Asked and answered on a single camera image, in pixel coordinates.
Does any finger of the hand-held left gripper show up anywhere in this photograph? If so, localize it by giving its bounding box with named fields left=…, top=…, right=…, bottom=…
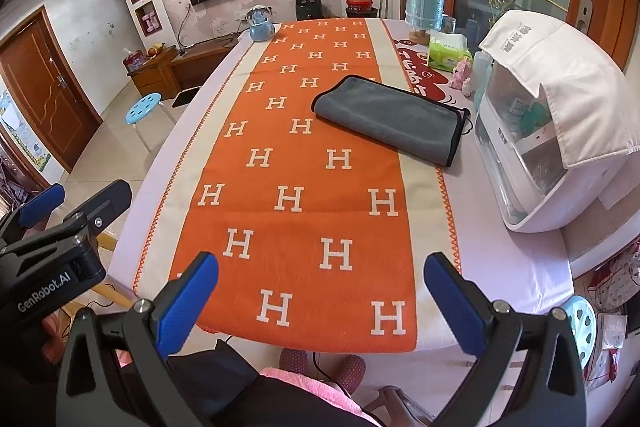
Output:
left=0, top=183, right=67, bottom=249
left=61, top=180, right=134, bottom=249

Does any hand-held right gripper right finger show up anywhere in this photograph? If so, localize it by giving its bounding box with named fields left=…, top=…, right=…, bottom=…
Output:
left=424, top=252, right=587, bottom=427

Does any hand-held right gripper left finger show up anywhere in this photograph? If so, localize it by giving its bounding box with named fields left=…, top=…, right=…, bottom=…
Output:
left=56, top=251, right=221, bottom=427

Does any grey towel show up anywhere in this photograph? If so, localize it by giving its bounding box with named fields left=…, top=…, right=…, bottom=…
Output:
left=313, top=75, right=473, bottom=168

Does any pale pink tablecloth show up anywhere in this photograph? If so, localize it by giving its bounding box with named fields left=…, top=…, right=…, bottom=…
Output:
left=107, top=18, right=576, bottom=358

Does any dark cloth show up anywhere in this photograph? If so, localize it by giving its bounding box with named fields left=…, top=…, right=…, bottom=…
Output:
left=167, top=339, right=371, bottom=427

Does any blue round stool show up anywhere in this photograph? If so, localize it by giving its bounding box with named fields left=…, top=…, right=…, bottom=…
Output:
left=124, top=93, right=178, bottom=155

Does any wooden door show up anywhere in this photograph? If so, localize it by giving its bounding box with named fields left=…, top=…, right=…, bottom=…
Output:
left=0, top=5, right=103, bottom=172

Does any white countertop appliance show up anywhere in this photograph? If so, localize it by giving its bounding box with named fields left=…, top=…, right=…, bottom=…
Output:
left=472, top=57, right=640, bottom=234

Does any maroon slipper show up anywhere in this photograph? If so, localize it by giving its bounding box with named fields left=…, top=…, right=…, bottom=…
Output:
left=279, top=348, right=313, bottom=378
left=332, top=354, right=366, bottom=395

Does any light blue plastic stool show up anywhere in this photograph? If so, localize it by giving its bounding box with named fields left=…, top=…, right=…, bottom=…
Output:
left=560, top=294, right=598, bottom=378

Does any wooden television cabinet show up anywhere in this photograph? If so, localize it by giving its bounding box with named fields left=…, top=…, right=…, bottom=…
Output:
left=127, top=38, right=236, bottom=96

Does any orange printed blanket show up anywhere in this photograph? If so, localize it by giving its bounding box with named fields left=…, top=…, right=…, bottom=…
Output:
left=132, top=18, right=463, bottom=353

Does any person's pink clothing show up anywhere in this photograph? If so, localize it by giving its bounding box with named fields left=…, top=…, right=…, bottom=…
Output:
left=260, top=367, right=381, bottom=427

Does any pile of papers and bags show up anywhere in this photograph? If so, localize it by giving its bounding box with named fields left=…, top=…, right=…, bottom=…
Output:
left=585, top=242, right=640, bottom=388

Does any pink toy figure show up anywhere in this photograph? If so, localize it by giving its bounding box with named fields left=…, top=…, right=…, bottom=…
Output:
left=449, top=59, right=475, bottom=95

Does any translucent plastic bottle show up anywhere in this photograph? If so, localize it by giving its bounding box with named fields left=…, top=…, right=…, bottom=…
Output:
left=470, top=51, right=493, bottom=105

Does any blue snow globe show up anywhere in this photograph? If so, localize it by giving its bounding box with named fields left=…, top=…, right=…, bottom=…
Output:
left=244, top=5, right=275, bottom=42

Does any green tissue pack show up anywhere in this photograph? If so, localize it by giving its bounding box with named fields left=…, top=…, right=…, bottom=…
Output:
left=427, top=34, right=473, bottom=74

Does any white cloth cover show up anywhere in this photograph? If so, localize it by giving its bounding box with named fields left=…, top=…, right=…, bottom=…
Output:
left=478, top=9, right=640, bottom=170

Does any black air fryer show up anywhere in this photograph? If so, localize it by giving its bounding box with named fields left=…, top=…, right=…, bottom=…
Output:
left=295, top=0, right=323, bottom=20

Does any blue cylindrical lamp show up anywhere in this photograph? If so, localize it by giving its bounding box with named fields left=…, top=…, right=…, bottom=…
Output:
left=405, top=0, right=447, bottom=45

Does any red round container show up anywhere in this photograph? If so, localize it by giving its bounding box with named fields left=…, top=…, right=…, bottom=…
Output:
left=346, top=0, right=379, bottom=18

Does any wall poster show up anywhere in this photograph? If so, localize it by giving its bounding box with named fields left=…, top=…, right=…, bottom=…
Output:
left=0, top=89, right=53, bottom=172

